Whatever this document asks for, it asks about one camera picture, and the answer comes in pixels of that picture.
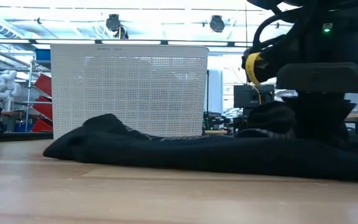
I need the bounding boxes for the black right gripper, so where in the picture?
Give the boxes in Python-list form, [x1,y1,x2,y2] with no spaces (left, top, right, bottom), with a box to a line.
[276,62,358,141]

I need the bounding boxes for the black hanging cable reel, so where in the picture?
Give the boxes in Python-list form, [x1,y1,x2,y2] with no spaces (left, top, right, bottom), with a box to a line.
[209,14,226,34]
[105,13,129,40]

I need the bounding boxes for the cart with red bins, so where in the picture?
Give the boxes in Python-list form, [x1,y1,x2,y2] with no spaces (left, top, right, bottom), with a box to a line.
[23,57,54,133]

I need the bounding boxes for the white perforated laundry basket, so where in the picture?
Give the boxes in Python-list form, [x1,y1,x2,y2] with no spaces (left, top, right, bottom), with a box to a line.
[50,44,210,139]

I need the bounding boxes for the black garment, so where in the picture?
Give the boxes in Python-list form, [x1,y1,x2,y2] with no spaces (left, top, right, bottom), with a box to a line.
[43,101,358,184]

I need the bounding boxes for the white round pillar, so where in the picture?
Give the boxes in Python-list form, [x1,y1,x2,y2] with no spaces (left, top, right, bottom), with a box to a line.
[208,68,224,114]

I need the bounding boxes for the yellow cable strap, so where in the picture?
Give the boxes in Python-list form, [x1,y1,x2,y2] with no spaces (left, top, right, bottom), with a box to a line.
[245,52,264,85]

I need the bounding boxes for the black monitor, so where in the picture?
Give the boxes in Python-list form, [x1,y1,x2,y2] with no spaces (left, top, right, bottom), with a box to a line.
[233,83,275,109]

